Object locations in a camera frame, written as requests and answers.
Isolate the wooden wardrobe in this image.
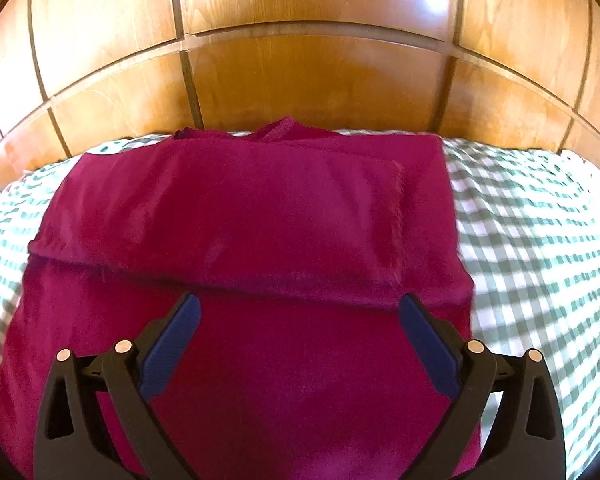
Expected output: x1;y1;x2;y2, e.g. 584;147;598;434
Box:
0;0;600;186

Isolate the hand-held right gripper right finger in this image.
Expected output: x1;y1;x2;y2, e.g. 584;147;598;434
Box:
399;292;567;480

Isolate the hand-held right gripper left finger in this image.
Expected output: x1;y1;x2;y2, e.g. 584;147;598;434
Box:
34;291;202;480

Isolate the green white checked blanket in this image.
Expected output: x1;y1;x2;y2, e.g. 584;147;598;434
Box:
0;127;600;480

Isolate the dark red knit sweater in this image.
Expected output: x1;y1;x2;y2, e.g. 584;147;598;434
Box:
0;116;483;480

